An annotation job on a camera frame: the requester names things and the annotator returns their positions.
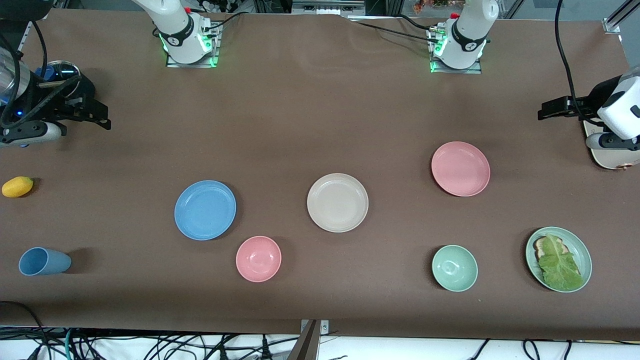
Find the pink plate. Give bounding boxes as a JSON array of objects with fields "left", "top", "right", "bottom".
[{"left": 431, "top": 141, "right": 491, "bottom": 197}]

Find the blue plate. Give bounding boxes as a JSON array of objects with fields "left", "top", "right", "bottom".
[{"left": 174, "top": 180, "right": 237, "bottom": 241}]

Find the glass pot lid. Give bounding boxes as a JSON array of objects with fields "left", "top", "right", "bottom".
[{"left": 34, "top": 60, "right": 82, "bottom": 93}]

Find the beige toaster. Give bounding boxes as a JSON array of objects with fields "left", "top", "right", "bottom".
[{"left": 582, "top": 120, "right": 640, "bottom": 172}]

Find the yellow lemon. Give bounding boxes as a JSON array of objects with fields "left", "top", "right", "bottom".
[{"left": 1, "top": 176, "right": 35, "bottom": 199}]

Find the green plate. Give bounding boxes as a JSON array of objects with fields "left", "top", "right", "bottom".
[{"left": 525, "top": 226, "right": 593, "bottom": 293}]

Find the toasted bread slice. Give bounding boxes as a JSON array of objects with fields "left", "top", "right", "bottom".
[{"left": 532, "top": 236, "right": 571, "bottom": 263}]

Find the blue cup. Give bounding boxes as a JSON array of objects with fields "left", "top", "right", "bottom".
[{"left": 18, "top": 247, "right": 72, "bottom": 277}]

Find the green lettuce leaf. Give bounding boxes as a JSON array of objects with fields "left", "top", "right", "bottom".
[{"left": 537, "top": 233, "right": 584, "bottom": 292}]

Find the colourful box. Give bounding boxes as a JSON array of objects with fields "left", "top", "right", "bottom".
[{"left": 412, "top": 0, "right": 468, "bottom": 13}]

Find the small green bowl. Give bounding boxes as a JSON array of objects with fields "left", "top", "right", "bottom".
[{"left": 431, "top": 244, "right": 479, "bottom": 293}]

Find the small pink bowl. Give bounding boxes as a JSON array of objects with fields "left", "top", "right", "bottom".
[{"left": 235, "top": 235, "right": 282, "bottom": 283}]

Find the beige plate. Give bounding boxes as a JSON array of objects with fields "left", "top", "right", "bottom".
[{"left": 307, "top": 173, "right": 369, "bottom": 233}]

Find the brown table cover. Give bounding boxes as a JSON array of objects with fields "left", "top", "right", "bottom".
[{"left": 0, "top": 7, "right": 640, "bottom": 341}]

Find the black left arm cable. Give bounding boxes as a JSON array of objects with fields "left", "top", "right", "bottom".
[{"left": 554, "top": 0, "right": 606, "bottom": 126}]

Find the aluminium frame post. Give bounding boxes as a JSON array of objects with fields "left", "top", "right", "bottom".
[
  {"left": 602, "top": 0, "right": 640, "bottom": 35},
  {"left": 15, "top": 20, "right": 38, "bottom": 56}
]

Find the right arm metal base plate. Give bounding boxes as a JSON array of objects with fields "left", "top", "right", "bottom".
[{"left": 166, "top": 22, "right": 222, "bottom": 68}]

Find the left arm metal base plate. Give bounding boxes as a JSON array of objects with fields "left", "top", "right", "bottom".
[{"left": 427, "top": 25, "right": 483, "bottom": 75}]

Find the black base cable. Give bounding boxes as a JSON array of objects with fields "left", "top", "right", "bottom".
[
  {"left": 349, "top": 20, "right": 441, "bottom": 46},
  {"left": 397, "top": 14, "right": 441, "bottom": 32},
  {"left": 202, "top": 12, "right": 248, "bottom": 38}
]

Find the thick black floor cable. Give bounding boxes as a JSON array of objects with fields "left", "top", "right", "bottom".
[{"left": 0, "top": 300, "right": 49, "bottom": 360}]

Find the metal rail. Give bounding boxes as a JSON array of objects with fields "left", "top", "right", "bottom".
[{"left": 291, "top": 0, "right": 367, "bottom": 18}]

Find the metal mount bracket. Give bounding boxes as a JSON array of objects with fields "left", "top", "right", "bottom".
[{"left": 300, "top": 319, "right": 331, "bottom": 336}]

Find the dark mount bar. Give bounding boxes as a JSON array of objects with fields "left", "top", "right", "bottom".
[{"left": 287, "top": 320, "right": 321, "bottom": 360}]

